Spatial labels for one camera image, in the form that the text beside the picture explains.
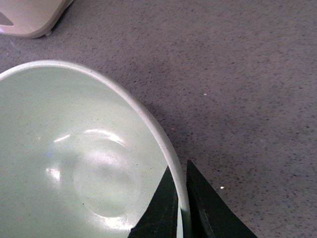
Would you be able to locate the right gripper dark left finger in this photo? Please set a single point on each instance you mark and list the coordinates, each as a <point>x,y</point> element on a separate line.
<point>160,218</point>

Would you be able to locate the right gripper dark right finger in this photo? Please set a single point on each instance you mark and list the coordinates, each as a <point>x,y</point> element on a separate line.
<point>210,216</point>

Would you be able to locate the green bowl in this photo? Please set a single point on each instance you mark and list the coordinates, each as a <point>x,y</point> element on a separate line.
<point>80,157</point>

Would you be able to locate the cream toaster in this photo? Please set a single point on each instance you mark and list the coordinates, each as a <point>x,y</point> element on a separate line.
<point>30,18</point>

